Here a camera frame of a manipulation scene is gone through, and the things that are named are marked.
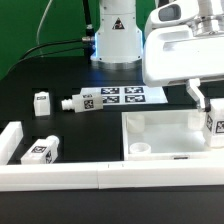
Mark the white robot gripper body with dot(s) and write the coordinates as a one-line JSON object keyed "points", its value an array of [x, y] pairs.
{"points": [[172, 55]]}

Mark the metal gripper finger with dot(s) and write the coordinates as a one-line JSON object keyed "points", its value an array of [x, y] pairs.
{"points": [[202, 103]]}

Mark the white square table top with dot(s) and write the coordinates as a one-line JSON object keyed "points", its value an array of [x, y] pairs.
{"points": [[166, 135]]}

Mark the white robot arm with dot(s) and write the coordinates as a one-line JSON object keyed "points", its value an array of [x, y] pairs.
{"points": [[119, 43]]}

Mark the white marker sheet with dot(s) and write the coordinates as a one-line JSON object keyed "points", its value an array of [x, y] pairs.
{"points": [[128, 95]]}

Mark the white front fence bar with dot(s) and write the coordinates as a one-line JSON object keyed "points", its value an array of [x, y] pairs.
{"points": [[107, 175]]}

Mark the white fence bar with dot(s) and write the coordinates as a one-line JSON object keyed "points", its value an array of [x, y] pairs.
{"points": [[107, 175], [9, 140]]}

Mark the white left fence bar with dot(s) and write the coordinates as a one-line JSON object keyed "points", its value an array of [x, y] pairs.
{"points": [[9, 140]]}

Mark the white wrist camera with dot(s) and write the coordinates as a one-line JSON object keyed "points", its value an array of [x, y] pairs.
{"points": [[172, 14]]}

